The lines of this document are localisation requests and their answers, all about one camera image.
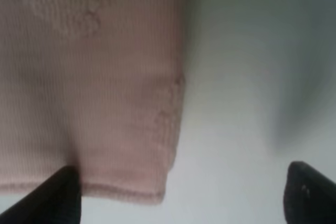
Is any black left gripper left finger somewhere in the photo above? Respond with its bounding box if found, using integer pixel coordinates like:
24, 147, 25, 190
1, 166, 81, 223

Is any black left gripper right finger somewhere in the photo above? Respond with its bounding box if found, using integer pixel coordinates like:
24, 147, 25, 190
283, 161, 335, 224

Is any pink towel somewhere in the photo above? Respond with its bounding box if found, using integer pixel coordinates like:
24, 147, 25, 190
1, 0, 184, 204

